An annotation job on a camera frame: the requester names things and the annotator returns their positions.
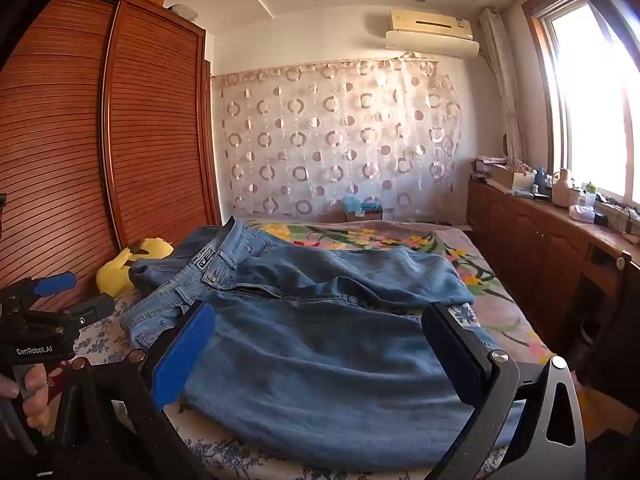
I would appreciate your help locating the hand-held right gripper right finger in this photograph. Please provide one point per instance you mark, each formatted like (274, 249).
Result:
(440, 332)

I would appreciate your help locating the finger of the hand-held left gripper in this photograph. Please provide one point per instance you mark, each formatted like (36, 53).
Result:
(55, 283)
(92, 310)

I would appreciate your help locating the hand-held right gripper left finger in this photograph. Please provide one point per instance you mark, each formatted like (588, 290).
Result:
(182, 355)

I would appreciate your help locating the blue denim pants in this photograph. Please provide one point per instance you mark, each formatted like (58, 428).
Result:
(325, 360)

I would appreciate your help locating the person's left hand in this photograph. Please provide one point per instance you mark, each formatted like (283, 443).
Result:
(36, 395)

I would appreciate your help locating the blue floral white sheet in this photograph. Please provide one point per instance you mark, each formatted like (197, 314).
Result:
(100, 345)

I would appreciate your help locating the yellow plush toy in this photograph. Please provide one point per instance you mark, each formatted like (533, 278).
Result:
(112, 275)

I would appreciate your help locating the red printed bag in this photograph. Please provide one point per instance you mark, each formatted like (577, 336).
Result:
(56, 377)

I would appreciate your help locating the colourful floral blanket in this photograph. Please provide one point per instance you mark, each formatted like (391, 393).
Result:
(380, 237)

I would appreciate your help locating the wooden side cabinet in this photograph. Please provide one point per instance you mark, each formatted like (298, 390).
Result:
(530, 250)

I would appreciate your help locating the small cardboard box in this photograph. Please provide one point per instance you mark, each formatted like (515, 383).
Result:
(362, 215)

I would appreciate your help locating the dark trash bin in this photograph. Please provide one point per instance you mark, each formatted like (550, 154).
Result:
(589, 337)

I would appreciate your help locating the grey case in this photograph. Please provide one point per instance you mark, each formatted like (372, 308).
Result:
(522, 193)

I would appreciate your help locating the open cardboard box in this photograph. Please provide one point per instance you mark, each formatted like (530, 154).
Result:
(510, 177)

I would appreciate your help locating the stack of papers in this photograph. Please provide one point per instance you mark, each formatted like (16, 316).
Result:
(485, 166)

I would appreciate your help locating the blue bottle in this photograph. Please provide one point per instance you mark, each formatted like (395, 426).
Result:
(540, 177)

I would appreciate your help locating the white pouch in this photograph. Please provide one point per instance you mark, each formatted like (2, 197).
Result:
(582, 214)

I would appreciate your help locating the pink jug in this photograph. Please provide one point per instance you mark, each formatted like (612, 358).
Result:
(562, 190)

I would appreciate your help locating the small black device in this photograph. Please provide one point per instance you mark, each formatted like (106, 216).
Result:
(600, 219)

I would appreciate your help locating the wooden slatted wardrobe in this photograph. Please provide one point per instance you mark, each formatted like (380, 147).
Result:
(150, 110)

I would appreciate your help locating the green-capped bottle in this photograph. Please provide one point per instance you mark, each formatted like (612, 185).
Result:
(591, 196)

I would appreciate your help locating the circle-patterned sheer curtain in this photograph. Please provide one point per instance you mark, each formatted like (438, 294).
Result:
(325, 150)

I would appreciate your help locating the patterned window drape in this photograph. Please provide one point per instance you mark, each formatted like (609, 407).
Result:
(502, 70)

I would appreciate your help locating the window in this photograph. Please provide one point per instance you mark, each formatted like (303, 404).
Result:
(590, 100)

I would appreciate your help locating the white box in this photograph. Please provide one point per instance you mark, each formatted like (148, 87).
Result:
(182, 9)

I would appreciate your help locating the wall air conditioner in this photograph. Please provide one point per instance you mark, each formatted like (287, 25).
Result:
(430, 35)

